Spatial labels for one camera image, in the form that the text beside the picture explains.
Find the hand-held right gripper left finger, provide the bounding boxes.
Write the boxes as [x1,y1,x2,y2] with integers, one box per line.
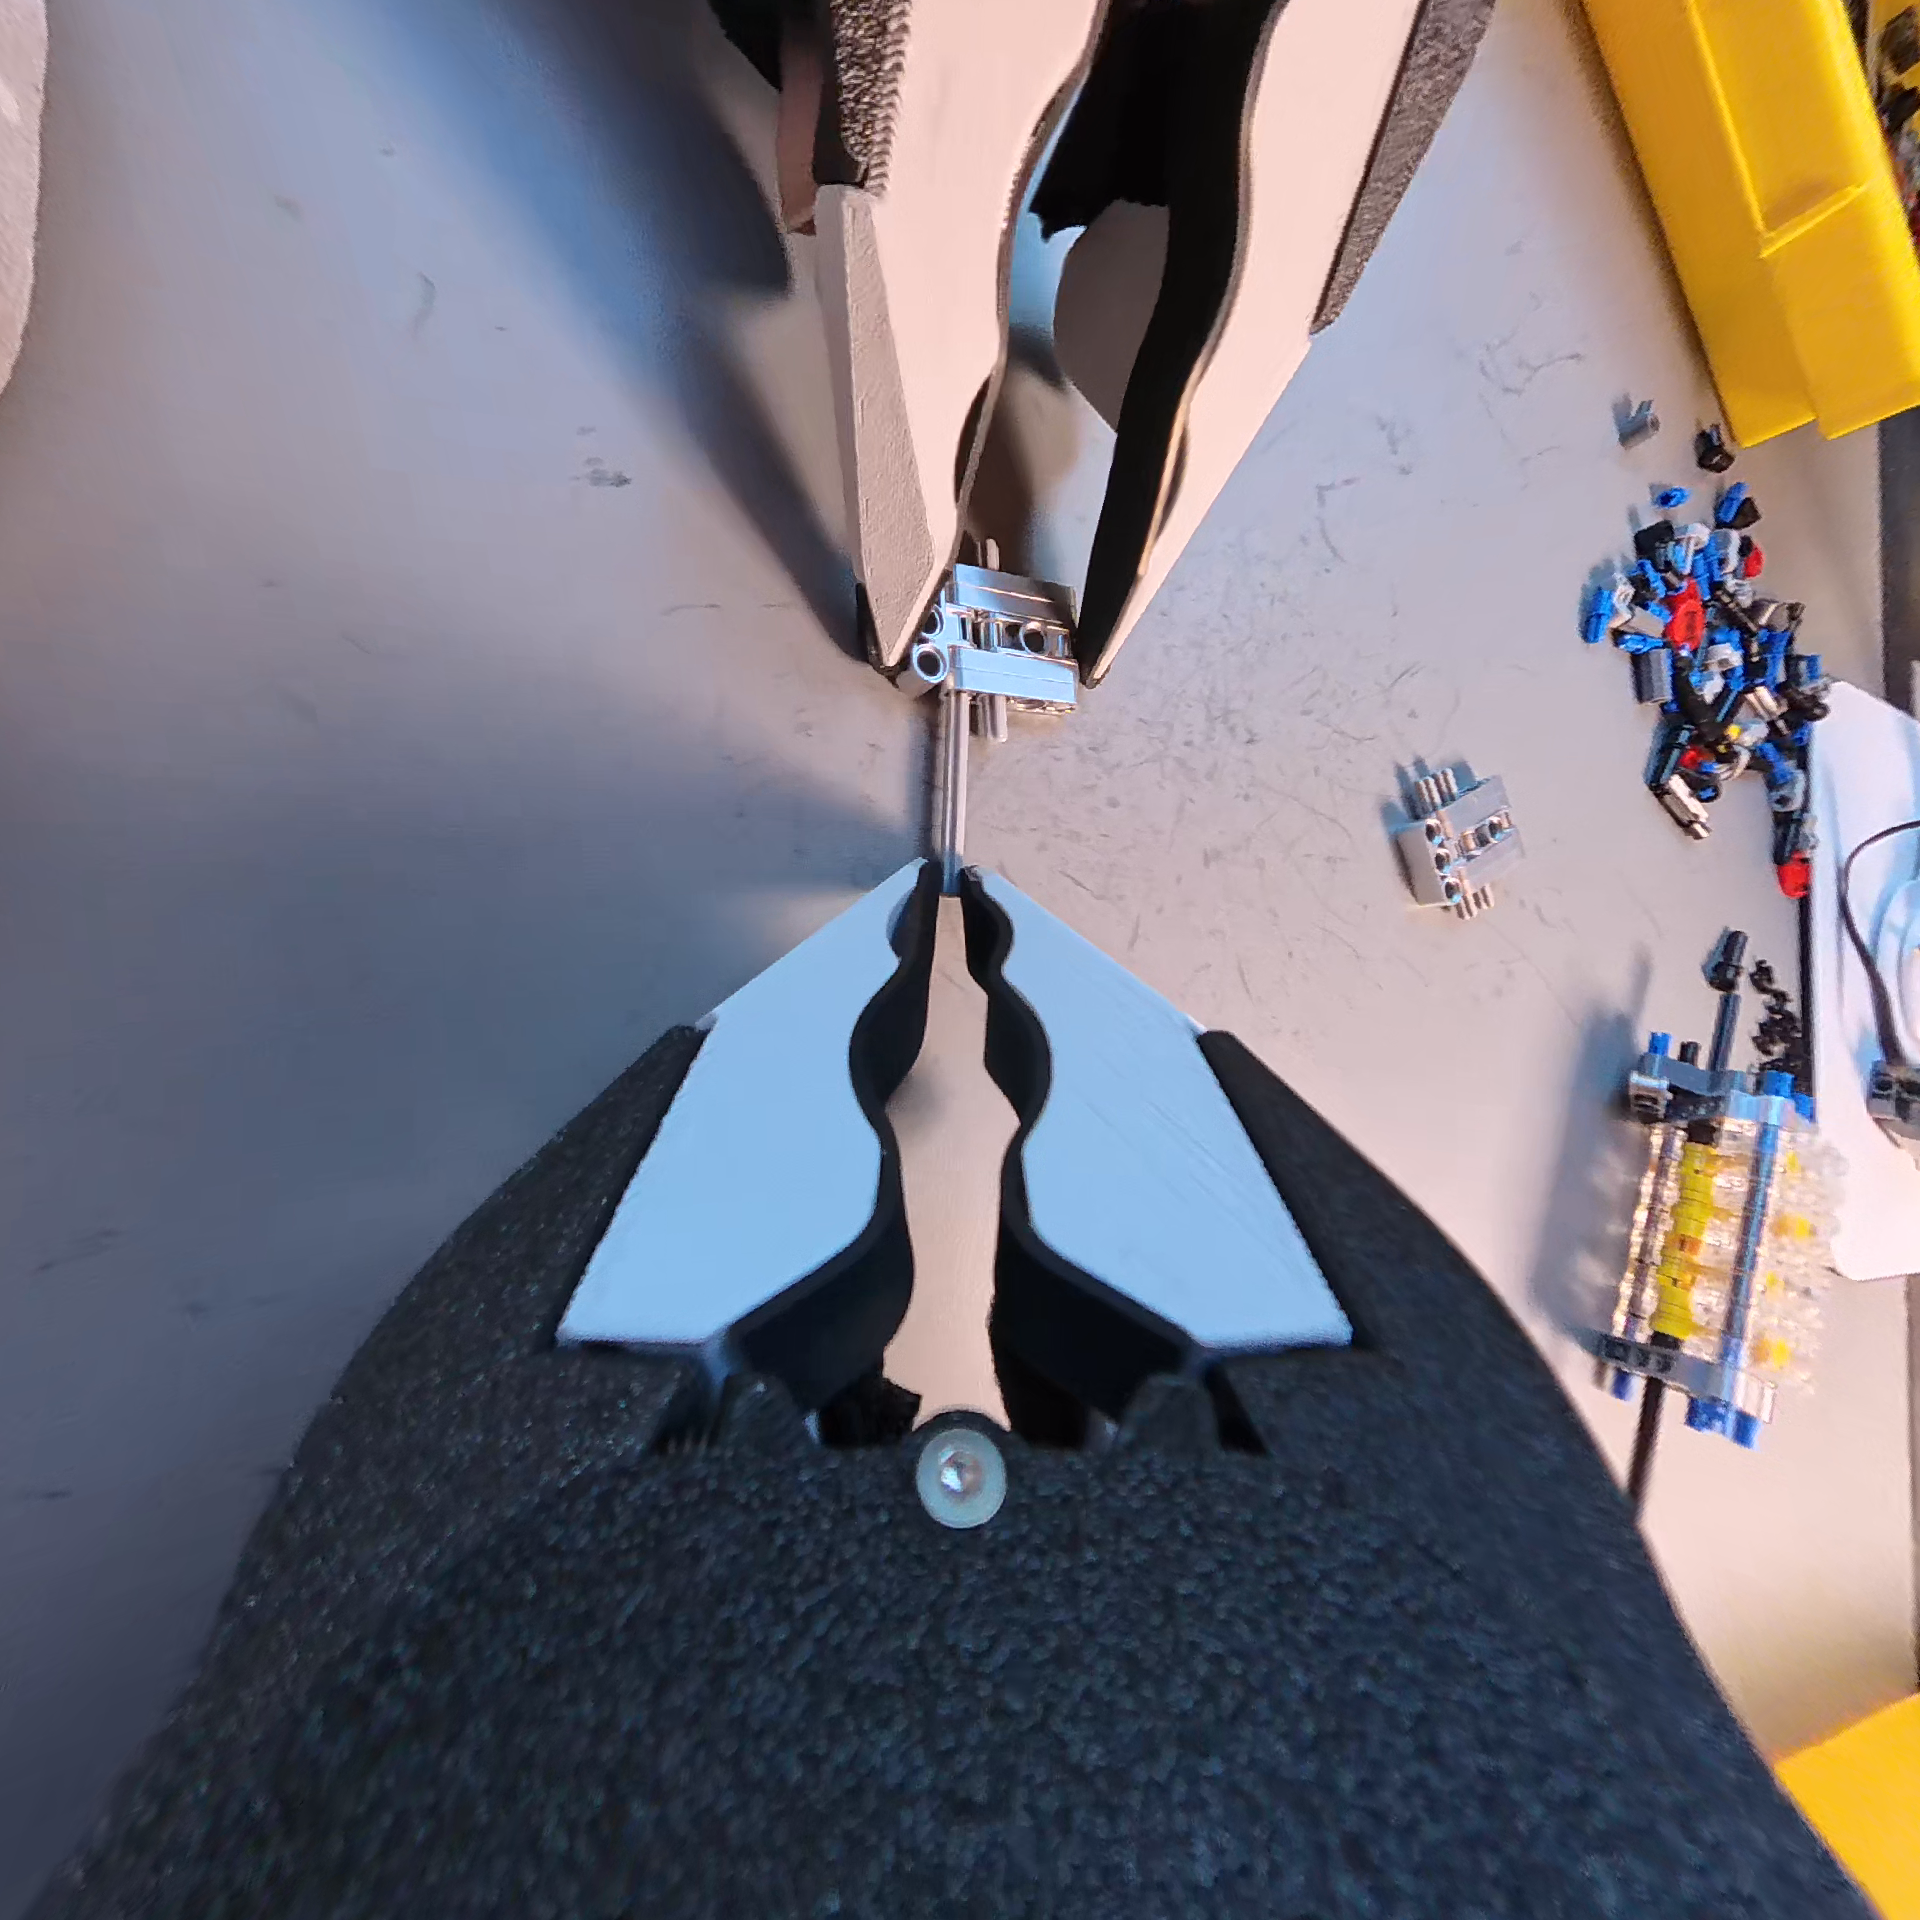
[551,860,941,1419]

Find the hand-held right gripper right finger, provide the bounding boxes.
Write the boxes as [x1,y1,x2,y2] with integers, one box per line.
[960,868,1354,1455]

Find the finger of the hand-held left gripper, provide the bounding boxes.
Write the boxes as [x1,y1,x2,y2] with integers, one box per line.
[1073,0,1427,691]
[814,0,1115,671]

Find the chrome T-shaped connector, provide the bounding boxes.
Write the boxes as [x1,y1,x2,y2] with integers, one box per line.
[901,593,976,695]

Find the person's left hand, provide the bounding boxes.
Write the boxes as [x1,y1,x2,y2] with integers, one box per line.
[771,61,826,235]

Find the yellow storage bin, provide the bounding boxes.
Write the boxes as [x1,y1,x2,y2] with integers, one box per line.
[1770,1691,1920,1920]
[1574,0,1920,447]

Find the chrome beam assembly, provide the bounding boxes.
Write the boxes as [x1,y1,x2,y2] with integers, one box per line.
[1397,764,1528,921]

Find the pile of black red beams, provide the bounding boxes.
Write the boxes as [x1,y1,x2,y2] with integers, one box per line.
[1859,0,1920,251]

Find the clear engine block model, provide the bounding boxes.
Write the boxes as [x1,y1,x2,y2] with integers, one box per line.
[1593,1030,1849,1501]

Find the pile of mixed small connectors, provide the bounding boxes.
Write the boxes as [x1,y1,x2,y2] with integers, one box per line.
[1577,480,1834,900]

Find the white lamp base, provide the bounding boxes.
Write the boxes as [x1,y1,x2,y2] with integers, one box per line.
[1803,679,1920,1284]

